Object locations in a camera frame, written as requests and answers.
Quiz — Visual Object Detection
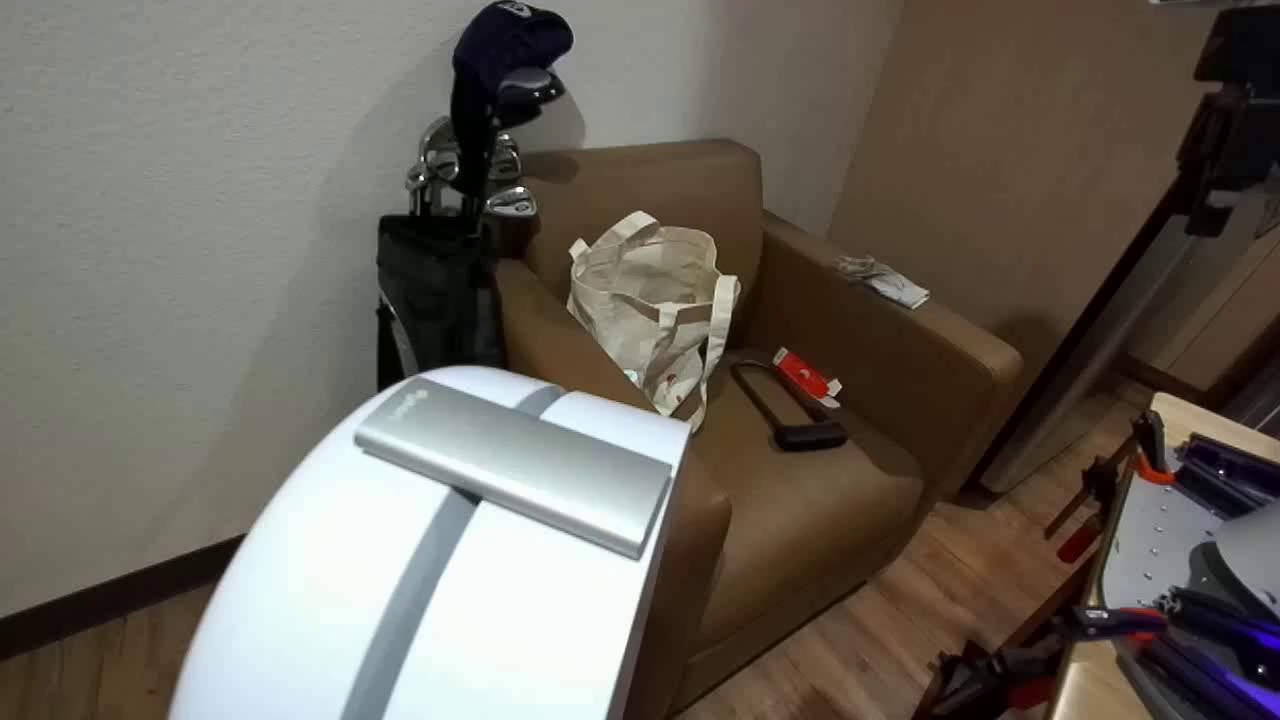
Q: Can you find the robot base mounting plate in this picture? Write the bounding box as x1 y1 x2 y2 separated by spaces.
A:
1093 388 1280 720

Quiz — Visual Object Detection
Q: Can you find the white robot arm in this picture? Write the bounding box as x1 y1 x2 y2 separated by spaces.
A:
169 364 688 720

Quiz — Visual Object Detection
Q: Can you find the beige canvas tote bag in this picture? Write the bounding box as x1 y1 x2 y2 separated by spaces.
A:
565 213 742 426

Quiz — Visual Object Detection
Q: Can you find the red white packet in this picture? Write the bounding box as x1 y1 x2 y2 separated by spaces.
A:
773 345 844 407

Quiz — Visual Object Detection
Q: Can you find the brown armchair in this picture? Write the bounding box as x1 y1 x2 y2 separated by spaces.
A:
496 139 1019 720

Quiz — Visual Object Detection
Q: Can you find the black golf bag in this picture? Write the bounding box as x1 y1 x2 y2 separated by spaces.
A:
378 214 507 388

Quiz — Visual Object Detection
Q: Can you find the red black clamp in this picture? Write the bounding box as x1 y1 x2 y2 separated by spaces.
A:
1039 410 1185 564

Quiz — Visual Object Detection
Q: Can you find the black camera tripod stand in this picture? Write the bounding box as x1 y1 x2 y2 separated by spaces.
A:
964 0 1280 491

